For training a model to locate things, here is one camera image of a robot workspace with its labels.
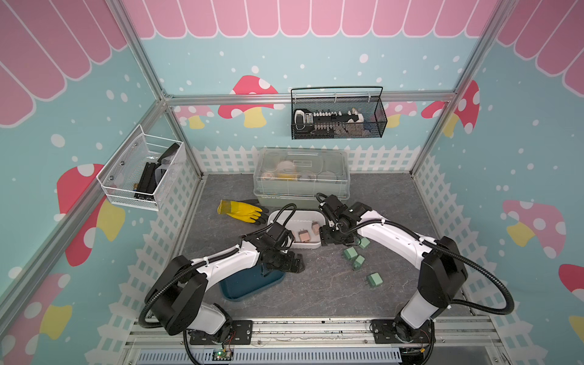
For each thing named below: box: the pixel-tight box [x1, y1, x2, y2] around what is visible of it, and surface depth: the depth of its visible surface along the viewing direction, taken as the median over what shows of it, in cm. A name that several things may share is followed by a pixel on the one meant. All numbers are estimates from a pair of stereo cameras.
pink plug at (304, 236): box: [298, 228, 312, 243], surface depth 97 cm
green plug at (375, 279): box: [368, 272, 384, 287], surface depth 85 cm
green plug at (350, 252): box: [343, 246, 359, 261], surface depth 91 cm
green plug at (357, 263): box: [352, 254, 365, 271], surface depth 88 cm
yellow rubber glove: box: [217, 199, 264, 223], surface depth 105 cm
